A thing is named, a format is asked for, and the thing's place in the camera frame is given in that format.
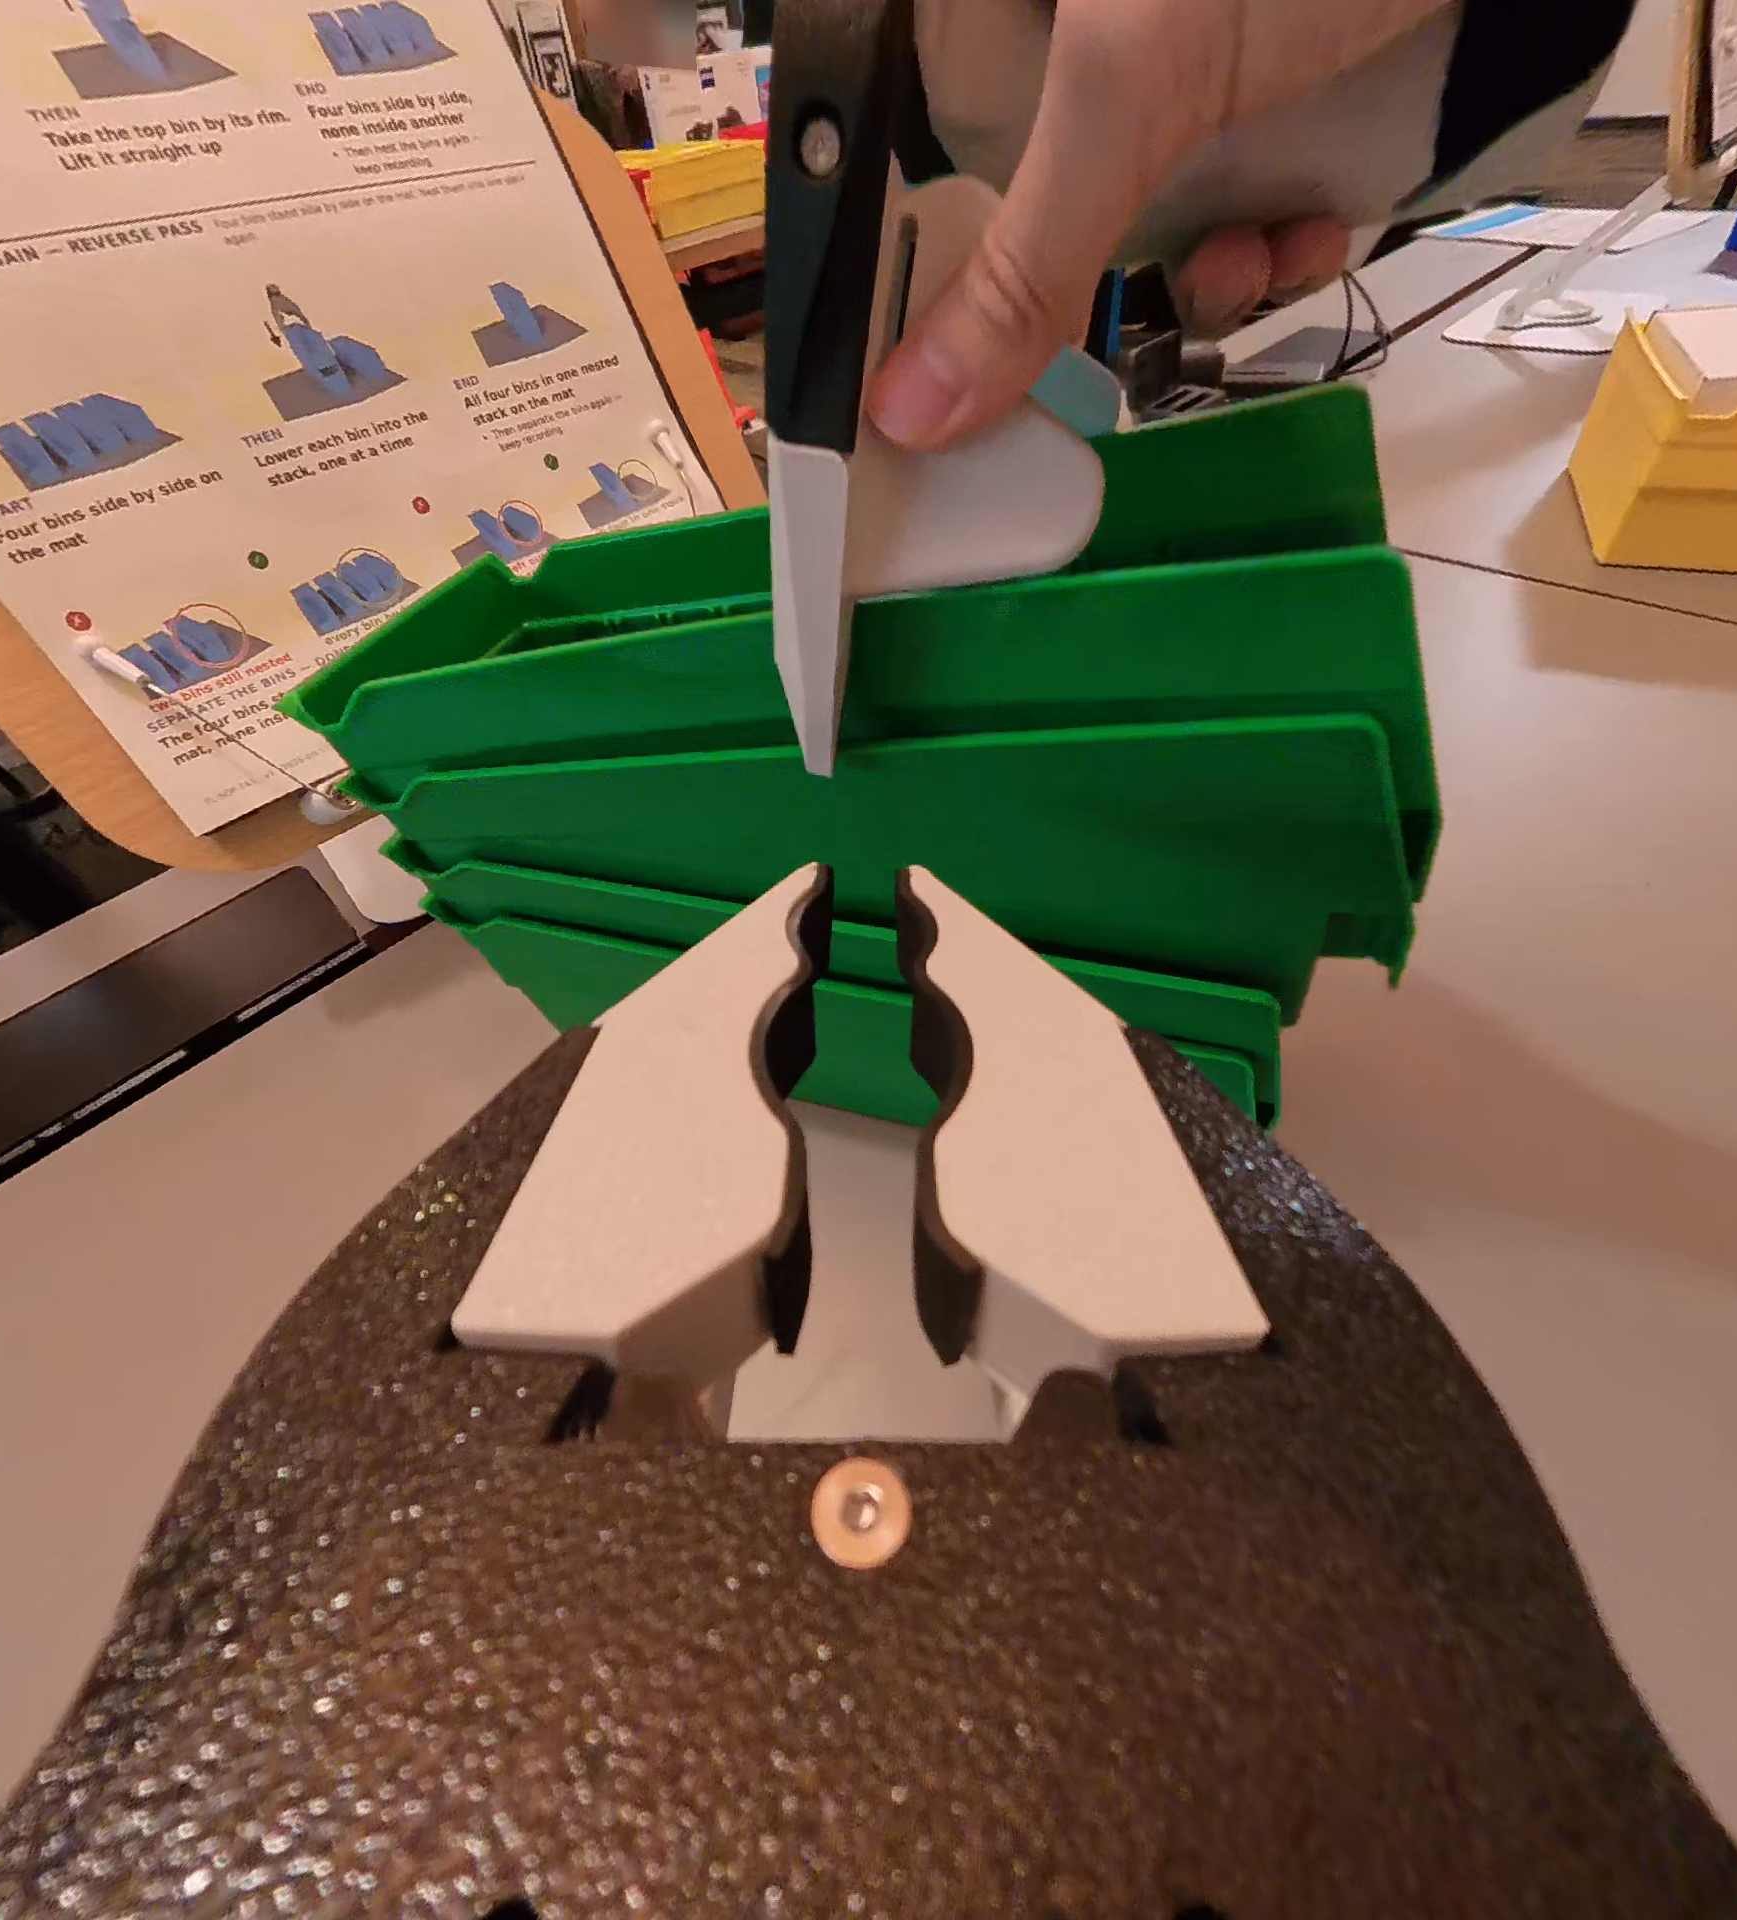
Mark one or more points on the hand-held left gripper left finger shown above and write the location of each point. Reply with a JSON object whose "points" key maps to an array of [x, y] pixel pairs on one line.
{"points": [[629, 1201]]}

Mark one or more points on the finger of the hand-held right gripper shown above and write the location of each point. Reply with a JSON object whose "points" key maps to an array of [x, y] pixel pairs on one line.
{"points": [[813, 600]]}

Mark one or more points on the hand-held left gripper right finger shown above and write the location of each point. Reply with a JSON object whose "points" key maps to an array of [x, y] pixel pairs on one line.
{"points": [[1093, 1201]]}

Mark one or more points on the person's right hand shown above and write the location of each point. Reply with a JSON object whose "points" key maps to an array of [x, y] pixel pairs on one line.
{"points": [[1110, 90]]}

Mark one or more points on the yellow plastic bin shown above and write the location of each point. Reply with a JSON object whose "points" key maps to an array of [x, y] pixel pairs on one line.
{"points": [[703, 189], [1693, 494]]}

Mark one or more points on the white and blue box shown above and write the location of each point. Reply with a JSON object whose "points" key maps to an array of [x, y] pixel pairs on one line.
{"points": [[703, 99]]}

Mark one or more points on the white sheet clip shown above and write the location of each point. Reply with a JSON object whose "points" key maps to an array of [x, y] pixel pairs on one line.
{"points": [[665, 443], [111, 660]]}

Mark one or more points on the printed instruction sheet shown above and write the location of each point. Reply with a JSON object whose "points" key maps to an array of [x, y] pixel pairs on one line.
{"points": [[283, 300]]}

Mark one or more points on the blue and white paper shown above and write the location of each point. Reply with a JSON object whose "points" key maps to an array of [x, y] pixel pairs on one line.
{"points": [[1528, 225]]}

